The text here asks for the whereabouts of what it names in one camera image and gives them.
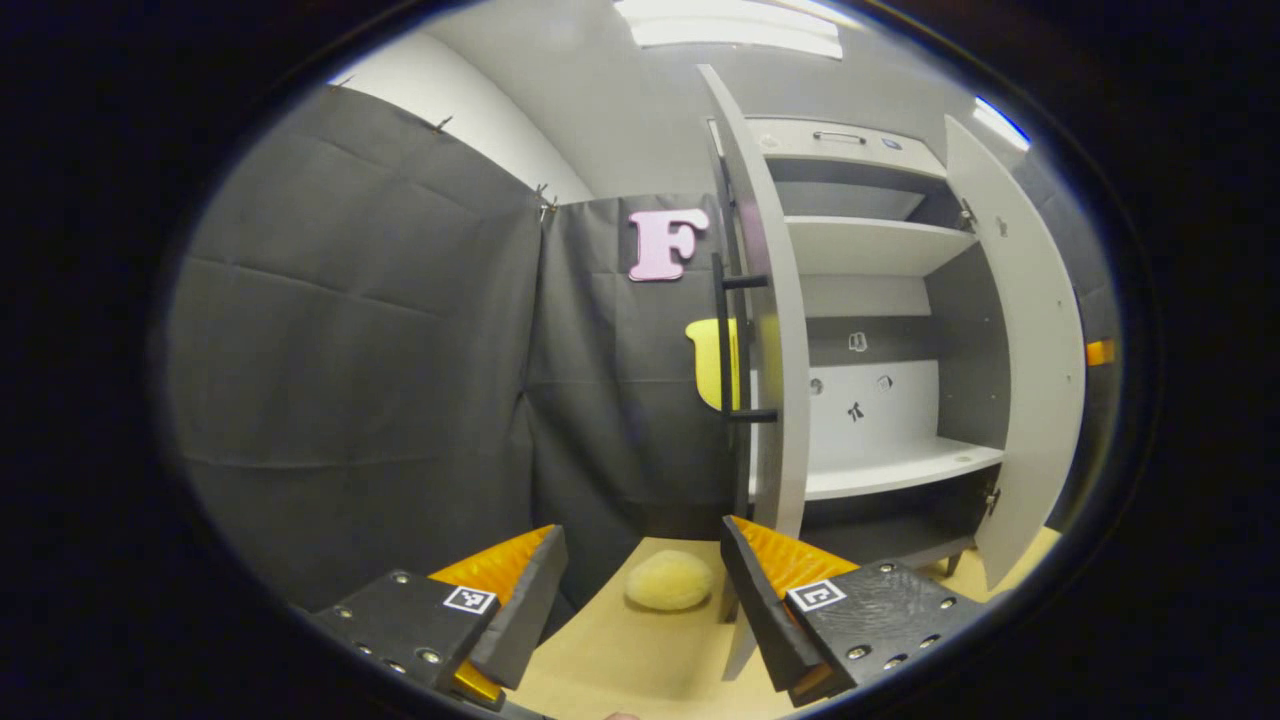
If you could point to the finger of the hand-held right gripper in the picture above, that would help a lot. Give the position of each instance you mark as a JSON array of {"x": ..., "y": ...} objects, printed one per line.
[{"x": 1100, "y": 353}]

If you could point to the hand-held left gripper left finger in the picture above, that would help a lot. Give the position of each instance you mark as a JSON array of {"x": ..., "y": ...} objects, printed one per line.
[{"x": 522, "y": 610}]

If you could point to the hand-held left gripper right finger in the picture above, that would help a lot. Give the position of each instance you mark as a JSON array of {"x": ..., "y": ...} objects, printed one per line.
[{"x": 765, "y": 610}]

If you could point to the grey cabinet door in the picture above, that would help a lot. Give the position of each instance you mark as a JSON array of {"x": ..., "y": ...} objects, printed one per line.
[
  {"x": 785, "y": 300},
  {"x": 1030, "y": 350}
]

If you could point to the grey cabinet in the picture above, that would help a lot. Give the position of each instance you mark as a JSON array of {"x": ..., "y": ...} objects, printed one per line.
[{"x": 870, "y": 245}]

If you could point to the yellow fluffy round pad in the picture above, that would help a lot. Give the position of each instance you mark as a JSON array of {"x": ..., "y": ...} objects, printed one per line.
[{"x": 670, "y": 580}]

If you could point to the ceiling light panel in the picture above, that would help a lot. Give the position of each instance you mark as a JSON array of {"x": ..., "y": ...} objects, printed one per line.
[
  {"x": 735, "y": 25},
  {"x": 1000, "y": 122}
]

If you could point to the black backdrop cloth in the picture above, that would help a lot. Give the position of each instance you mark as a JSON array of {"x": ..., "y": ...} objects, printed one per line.
[{"x": 350, "y": 350}]

